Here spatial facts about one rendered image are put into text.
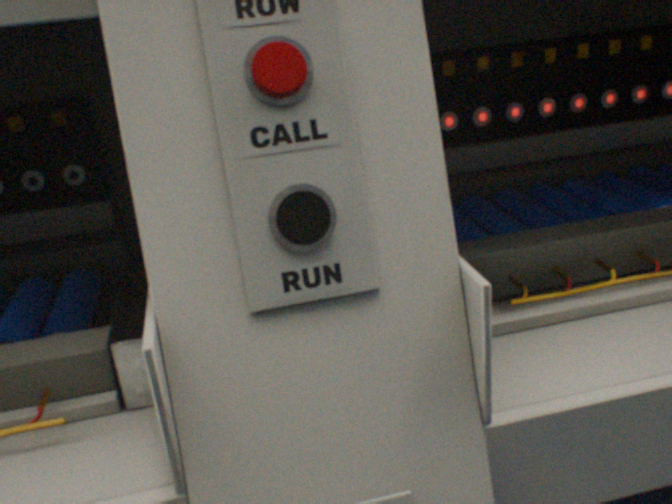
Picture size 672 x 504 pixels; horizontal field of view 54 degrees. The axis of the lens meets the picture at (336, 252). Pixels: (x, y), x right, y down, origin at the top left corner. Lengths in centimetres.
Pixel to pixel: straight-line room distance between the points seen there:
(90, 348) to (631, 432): 19
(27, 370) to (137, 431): 4
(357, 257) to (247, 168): 4
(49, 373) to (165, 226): 8
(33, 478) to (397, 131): 16
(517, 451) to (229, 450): 9
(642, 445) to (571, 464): 3
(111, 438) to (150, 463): 2
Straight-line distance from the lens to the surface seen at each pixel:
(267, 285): 19
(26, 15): 22
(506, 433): 23
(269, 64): 20
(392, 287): 20
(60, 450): 25
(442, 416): 22
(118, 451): 24
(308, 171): 20
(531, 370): 25
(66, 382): 26
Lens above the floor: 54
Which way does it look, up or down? 4 degrees down
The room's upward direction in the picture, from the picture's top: 9 degrees counter-clockwise
